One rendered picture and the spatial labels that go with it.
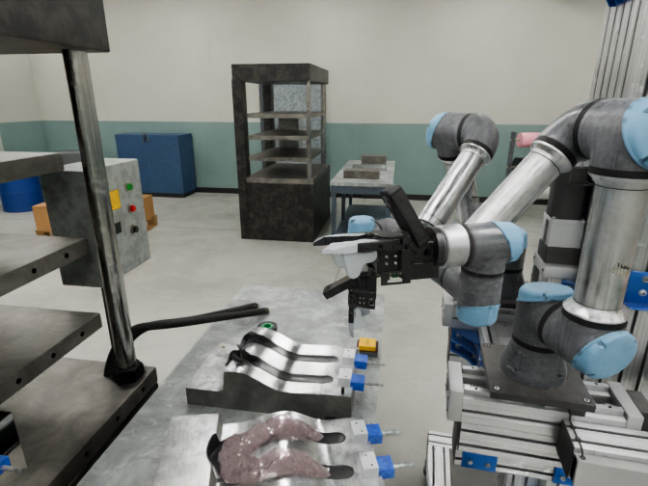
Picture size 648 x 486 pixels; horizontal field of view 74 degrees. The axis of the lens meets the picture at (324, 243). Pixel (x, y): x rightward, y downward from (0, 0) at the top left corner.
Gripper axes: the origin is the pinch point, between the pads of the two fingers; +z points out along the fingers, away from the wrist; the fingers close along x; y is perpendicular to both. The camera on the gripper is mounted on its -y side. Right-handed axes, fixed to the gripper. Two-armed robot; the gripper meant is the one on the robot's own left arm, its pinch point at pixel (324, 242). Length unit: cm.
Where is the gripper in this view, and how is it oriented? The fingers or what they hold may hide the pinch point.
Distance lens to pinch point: 71.0
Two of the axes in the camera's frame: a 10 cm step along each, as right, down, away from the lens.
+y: 0.3, 9.8, 1.9
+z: -9.8, 0.7, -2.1
